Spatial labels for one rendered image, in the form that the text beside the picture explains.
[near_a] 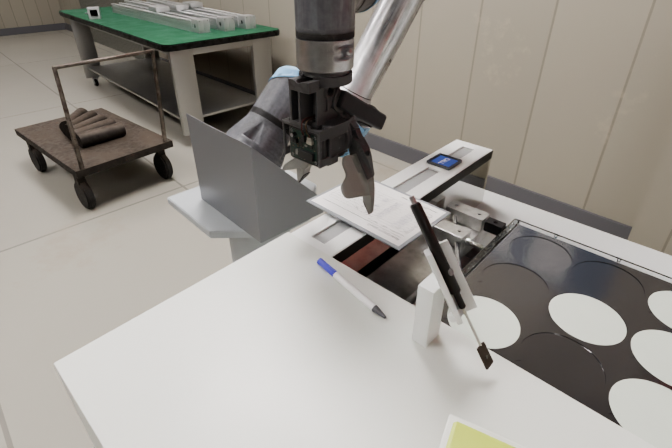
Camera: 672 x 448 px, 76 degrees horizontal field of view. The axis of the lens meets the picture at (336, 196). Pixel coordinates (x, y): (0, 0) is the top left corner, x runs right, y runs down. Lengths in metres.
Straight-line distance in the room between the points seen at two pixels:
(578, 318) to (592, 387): 0.12
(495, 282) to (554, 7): 1.96
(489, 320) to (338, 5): 0.47
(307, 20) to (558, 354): 0.53
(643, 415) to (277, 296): 0.45
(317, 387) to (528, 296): 0.38
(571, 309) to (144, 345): 0.59
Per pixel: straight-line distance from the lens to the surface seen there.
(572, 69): 2.54
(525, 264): 0.80
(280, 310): 0.57
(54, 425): 1.85
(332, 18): 0.54
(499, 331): 0.67
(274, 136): 0.99
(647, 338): 0.75
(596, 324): 0.74
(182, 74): 3.42
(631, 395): 0.67
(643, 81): 2.47
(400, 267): 0.77
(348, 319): 0.55
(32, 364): 2.09
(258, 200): 0.87
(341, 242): 0.68
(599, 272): 0.84
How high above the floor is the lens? 1.36
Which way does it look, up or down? 30 degrees down
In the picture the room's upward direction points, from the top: straight up
